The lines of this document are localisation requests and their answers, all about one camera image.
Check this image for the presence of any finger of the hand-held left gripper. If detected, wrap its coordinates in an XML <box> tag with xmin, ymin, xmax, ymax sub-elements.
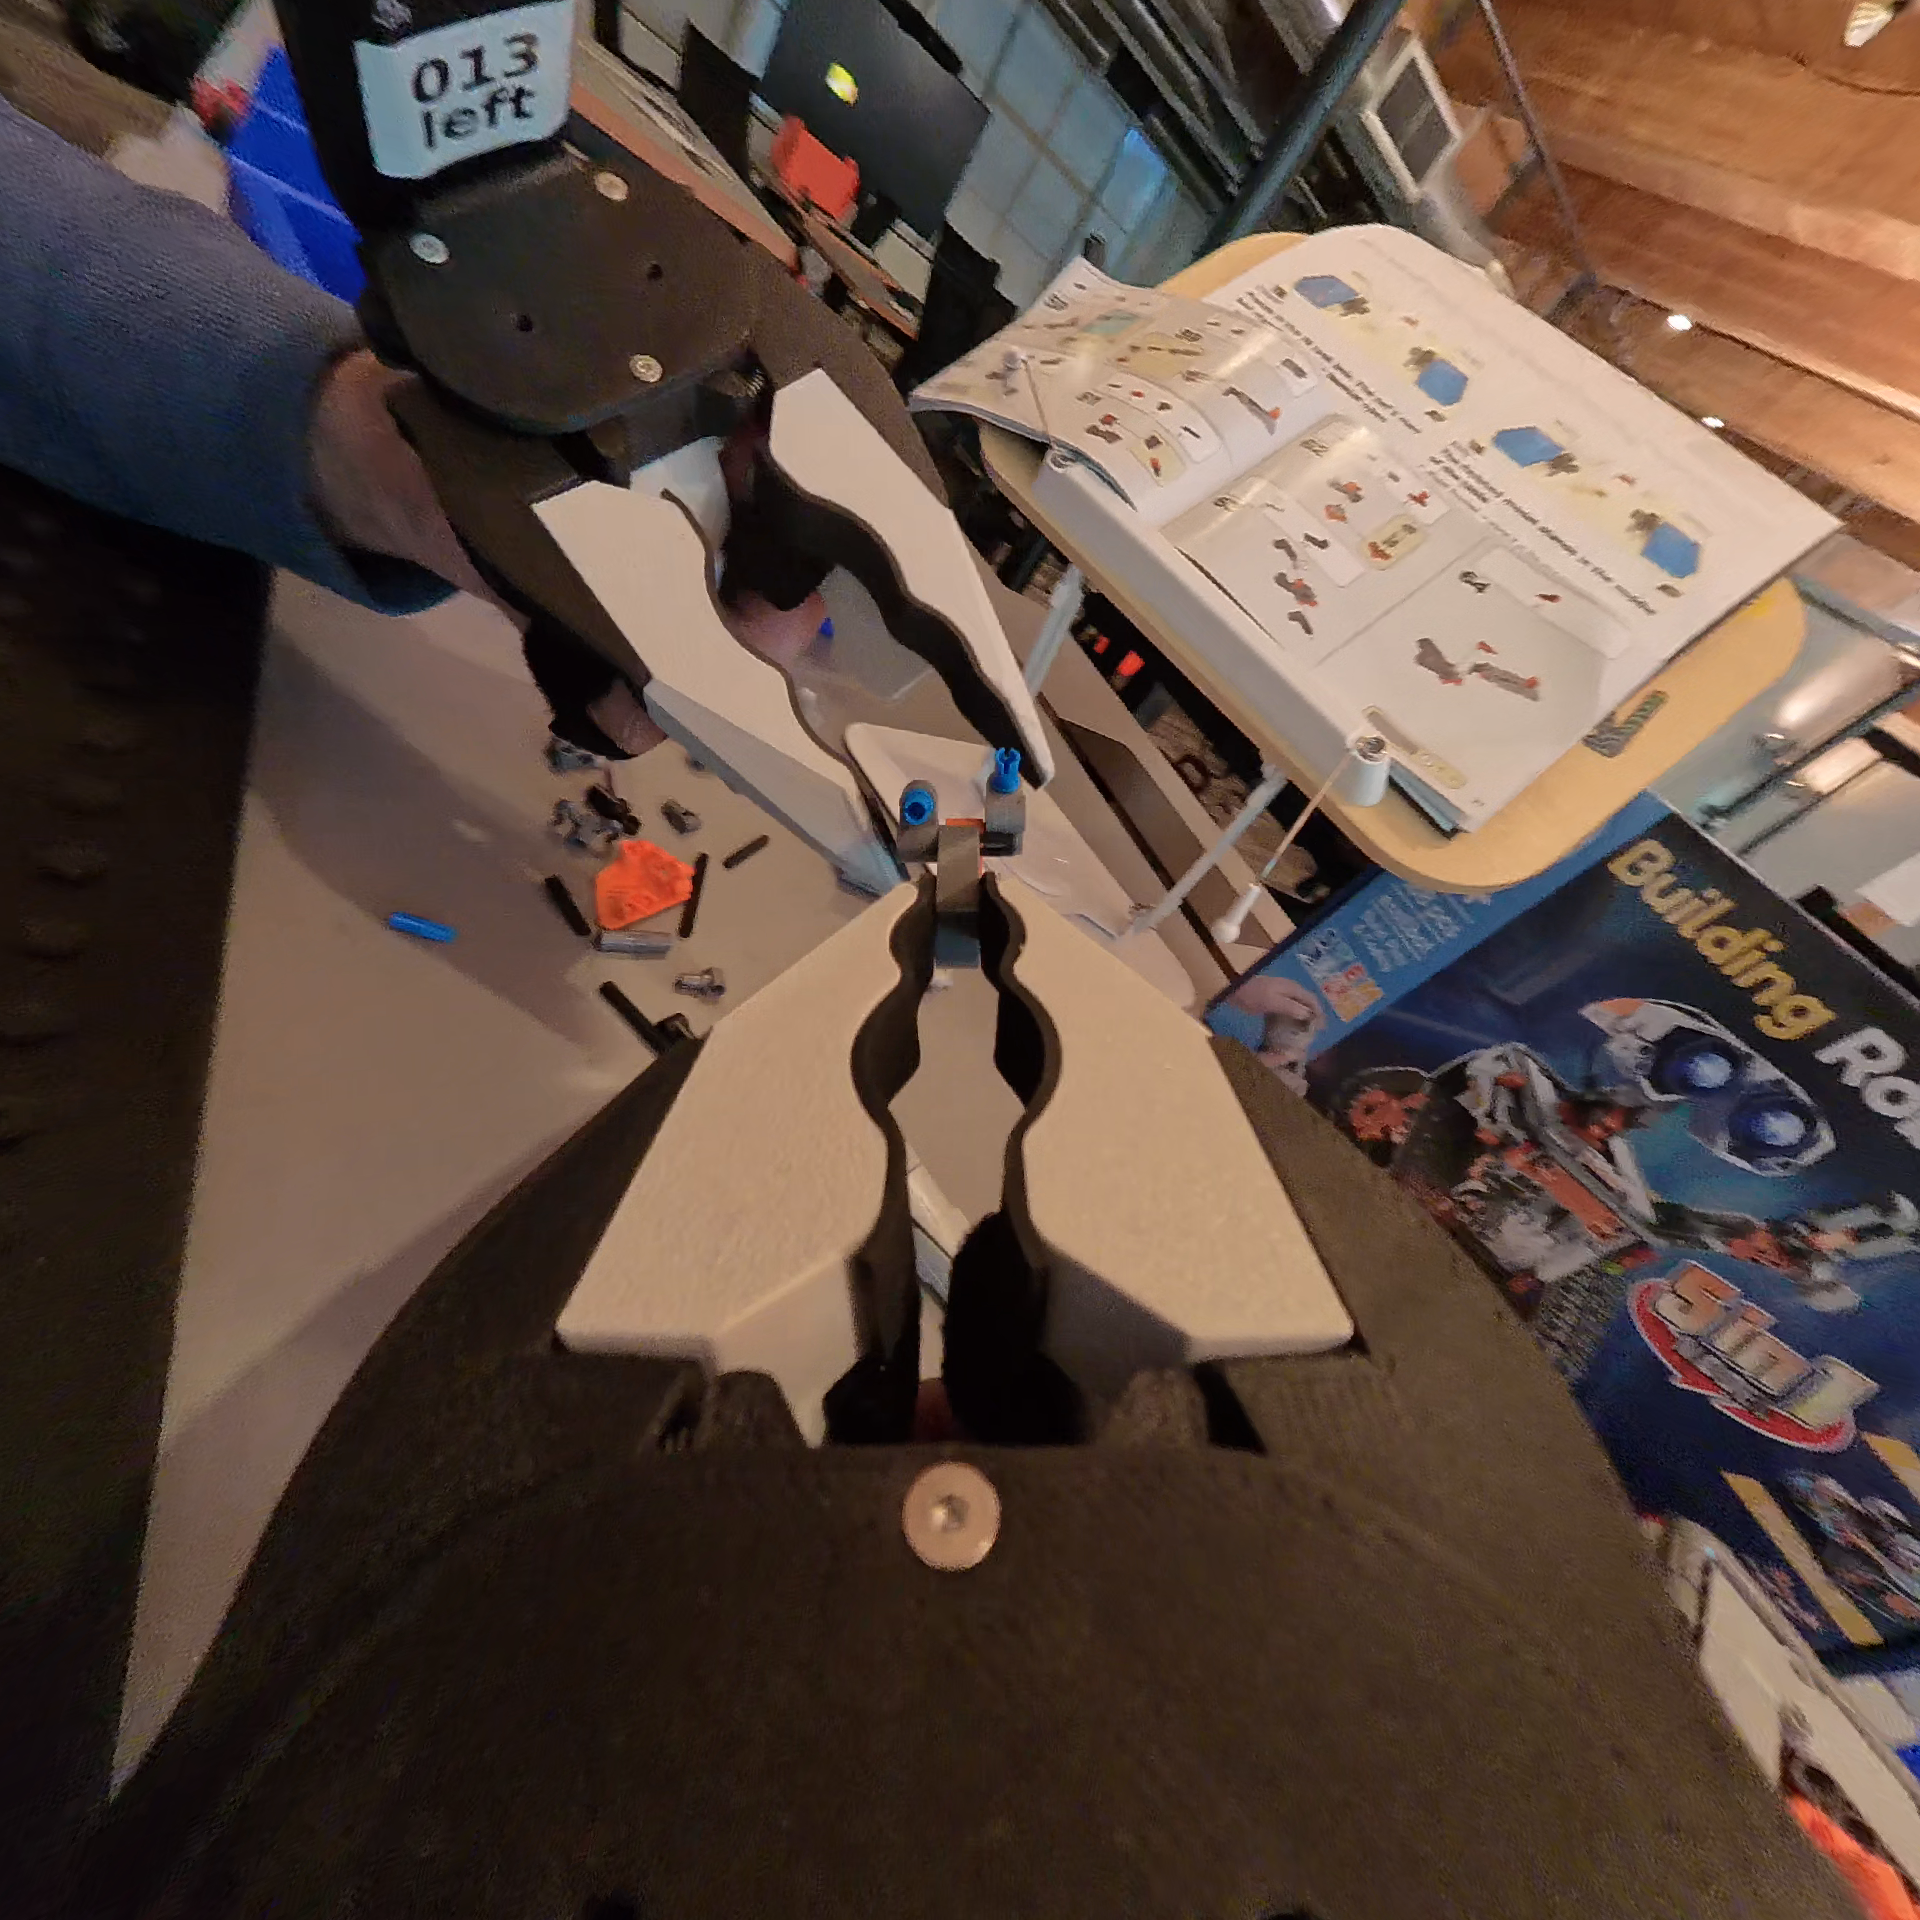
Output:
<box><xmin>726</xmin><ymin>367</ymin><xmax>1058</xmax><ymax>792</ymax></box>
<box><xmin>529</xmin><ymin>478</ymin><xmax>906</xmax><ymax>899</ymax></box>

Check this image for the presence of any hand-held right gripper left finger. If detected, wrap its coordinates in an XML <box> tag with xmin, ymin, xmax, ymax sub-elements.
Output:
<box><xmin>552</xmin><ymin>879</ymin><xmax>934</xmax><ymax>1442</ymax></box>

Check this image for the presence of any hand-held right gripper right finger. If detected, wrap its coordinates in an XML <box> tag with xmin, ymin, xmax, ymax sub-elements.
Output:
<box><xmin>984</xmin><ymin>872</ymin><xmax>1360</xmax><ymax>1403</ymax></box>

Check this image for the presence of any orange grey connector assembly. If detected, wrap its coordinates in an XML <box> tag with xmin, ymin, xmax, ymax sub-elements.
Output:
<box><xmin>896</xmin><ymin>747</ymin><xmax>1034</xmax><ymax>867</ymax></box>

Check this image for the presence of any person's left forearm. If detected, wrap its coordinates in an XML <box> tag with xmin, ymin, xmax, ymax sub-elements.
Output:
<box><xmin>0</xmin><ymin>96</ymin><xmax>454</xmax><ymax>619</ymax></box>

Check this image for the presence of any person's left hand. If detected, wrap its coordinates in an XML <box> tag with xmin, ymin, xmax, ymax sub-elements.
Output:
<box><xmin>306</xmin><ymin>349</ymin><xmax>835</xmax><ymax>759</ymax></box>

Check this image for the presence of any orange triangular panel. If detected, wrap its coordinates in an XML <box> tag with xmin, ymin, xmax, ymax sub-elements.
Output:
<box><xmin>592</xmin><ymin>838</ymin><xmax>698</xmax><ymax>933</ymax></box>

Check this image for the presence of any blue storage bin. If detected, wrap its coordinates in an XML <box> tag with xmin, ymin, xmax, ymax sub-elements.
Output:
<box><xmin>222</xmin><ymin>40</ymin><xmax>370</xmax><ymax>303</ymax></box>

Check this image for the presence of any orange plastic object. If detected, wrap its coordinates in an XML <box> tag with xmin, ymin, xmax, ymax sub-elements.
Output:
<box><xmin>768</xmin><ymin>114</ymin><xmax>866</xmax><ymax>222</ymax></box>

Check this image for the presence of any black computer monitor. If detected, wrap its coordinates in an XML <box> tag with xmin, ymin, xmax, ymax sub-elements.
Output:
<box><xmin>755</xmin><ymin>0</ymin><xmax>994</xmax><ymax>245</ymax></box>

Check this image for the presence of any dark blue toy box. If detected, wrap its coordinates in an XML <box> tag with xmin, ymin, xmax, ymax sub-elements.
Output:
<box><xmin>1204</xmin><ymin>791</ymin><xmax>1920</xmax><ymax>1684</ymax></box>

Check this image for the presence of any instruction booklet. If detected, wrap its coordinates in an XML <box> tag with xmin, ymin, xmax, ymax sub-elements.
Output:
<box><xmin>908</xmin><ymin>223</ymin><xmax>1844</xmax><ymax>837</ymax></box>

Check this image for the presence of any pale wooden book stand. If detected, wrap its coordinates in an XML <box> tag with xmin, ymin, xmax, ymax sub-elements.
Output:
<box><xmin>840</xmin><ymin>223</ymin><xmax>1812</xmax><ymax>981</ymax></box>

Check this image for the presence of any metal page holder wire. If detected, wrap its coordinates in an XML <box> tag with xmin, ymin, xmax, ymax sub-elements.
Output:
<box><xmin>1219</xmin><ymin>727</ymin><xmax>1401</xmax><ymax>943</ymax></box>

